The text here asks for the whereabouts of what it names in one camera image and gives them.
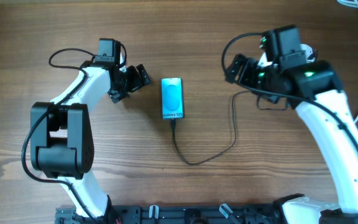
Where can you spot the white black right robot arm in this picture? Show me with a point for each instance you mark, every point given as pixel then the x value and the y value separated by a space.
pixel 314 90

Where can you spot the Galaxy smartphone with cyan screen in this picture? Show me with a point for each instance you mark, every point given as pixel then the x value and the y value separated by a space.
pixel 172 98

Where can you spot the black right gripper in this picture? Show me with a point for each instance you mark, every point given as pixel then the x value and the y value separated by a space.
pixel 248 65

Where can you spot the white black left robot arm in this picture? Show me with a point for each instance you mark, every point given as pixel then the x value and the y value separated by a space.
pixel 59 147

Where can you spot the white power strip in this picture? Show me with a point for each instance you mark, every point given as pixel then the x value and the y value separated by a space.
pixel 310 54

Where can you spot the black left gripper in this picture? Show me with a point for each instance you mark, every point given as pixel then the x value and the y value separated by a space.
pixel 135 83

